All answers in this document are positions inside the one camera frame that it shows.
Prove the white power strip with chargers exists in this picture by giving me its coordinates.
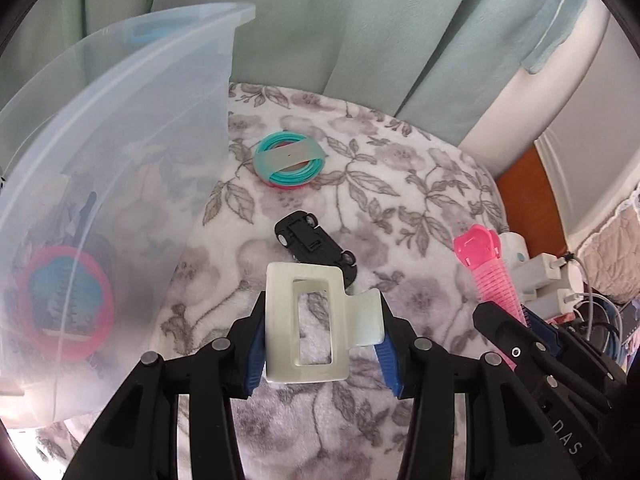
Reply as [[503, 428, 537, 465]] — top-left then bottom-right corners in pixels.
[[565, 252, 626, 356]]

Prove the black toy car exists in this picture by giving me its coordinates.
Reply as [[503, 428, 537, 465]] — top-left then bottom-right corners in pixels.
[[274, 210, 358, 291]]

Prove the teal hair tie pack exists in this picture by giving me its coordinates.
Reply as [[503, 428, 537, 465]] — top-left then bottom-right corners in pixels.
[[252, 131, 327, 190]]

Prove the white hair claw clip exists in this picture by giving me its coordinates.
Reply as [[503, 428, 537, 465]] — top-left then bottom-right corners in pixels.
[[264, 261, 387, 387]]

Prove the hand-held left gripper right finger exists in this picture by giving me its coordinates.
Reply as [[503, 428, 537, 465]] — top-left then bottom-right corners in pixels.
[[372, 292, 586, 480]]

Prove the clear plastic storage container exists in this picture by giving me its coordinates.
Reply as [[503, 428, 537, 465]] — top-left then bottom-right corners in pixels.
[[0, 2, 257, 428]]

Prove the beige quilted lace cover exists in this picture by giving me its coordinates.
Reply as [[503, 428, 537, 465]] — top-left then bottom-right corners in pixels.
[[572, 195, 640, 306]]

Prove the white charger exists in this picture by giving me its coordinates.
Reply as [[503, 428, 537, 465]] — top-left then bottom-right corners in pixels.
[[510, 254, 571, 286], [497, 232, 530, 266]]

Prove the pink hair roller clip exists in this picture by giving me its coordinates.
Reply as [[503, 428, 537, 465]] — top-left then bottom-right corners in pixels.
[[454, 225, 528, 368]]

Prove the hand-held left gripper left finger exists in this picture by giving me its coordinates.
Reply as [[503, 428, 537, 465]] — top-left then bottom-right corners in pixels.
[[62, 290, 268, 480]]

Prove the floral fleece blanket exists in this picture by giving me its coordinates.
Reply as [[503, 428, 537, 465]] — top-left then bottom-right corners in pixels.
[[37, 82, 511, 480]]

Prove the light green curtain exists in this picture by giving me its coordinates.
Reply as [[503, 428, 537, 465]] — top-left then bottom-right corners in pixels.
[[0, 0, 591, 146]]

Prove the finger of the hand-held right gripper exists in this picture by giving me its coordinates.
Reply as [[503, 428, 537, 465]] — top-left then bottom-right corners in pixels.
[[527, 310, 626, 391], [472, 302, 566, 391]]

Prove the white padded headboard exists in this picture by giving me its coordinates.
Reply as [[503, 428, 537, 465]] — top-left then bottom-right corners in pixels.
[[535, 35, 640, 241]]

